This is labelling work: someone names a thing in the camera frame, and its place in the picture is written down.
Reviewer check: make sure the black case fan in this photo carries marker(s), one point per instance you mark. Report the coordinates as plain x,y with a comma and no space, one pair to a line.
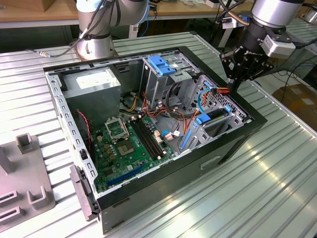
81,124

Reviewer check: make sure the hard disk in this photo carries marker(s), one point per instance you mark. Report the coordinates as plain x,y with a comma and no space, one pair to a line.
202,119

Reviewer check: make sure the wooden desk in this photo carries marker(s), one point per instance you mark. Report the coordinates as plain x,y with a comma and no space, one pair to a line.
178,10

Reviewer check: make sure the grey disk bay cage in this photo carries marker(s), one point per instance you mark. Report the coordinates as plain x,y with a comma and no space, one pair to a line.
223,102

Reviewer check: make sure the blue expansion slot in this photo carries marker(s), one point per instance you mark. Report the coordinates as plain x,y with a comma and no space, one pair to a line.
126,174

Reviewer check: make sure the green motherboard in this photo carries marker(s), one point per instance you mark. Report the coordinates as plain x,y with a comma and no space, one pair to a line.
128,163

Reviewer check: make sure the grey parts rack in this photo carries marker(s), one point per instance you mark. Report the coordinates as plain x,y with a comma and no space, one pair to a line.
24,168

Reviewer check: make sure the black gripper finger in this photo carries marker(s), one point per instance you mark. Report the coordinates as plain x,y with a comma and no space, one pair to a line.
230,64
260,68

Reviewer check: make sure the black RAM slot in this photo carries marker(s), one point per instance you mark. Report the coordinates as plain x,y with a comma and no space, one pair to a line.
151,137
144,141

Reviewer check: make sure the grey case side latch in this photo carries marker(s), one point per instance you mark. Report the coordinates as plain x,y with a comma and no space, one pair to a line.
81,193

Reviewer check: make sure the small grey wrist camera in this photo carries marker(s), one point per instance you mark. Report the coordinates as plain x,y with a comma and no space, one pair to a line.
228,22

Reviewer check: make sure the grey optical drive cage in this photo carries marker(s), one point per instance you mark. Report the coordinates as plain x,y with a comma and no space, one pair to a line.
158,86

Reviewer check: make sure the black tripod stand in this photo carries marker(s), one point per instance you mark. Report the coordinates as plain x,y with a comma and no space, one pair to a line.
216,34

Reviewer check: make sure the large brown cardboard box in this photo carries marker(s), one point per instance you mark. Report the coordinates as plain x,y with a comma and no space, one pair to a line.
297,99

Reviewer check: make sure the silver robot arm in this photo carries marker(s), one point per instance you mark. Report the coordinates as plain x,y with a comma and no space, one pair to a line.
272,10

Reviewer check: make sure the grey power supply unit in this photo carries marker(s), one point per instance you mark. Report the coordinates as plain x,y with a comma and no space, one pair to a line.
91,99

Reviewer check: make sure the blue drive bay latch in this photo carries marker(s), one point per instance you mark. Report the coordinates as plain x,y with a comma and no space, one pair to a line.
161,65

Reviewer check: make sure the CPU socket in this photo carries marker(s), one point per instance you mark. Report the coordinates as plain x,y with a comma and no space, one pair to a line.
125,148

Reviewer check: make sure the metal slat side table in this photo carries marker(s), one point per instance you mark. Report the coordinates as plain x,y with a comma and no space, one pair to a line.
309,28

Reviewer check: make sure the black PC case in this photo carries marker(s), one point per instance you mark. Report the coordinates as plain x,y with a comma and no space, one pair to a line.
173,178

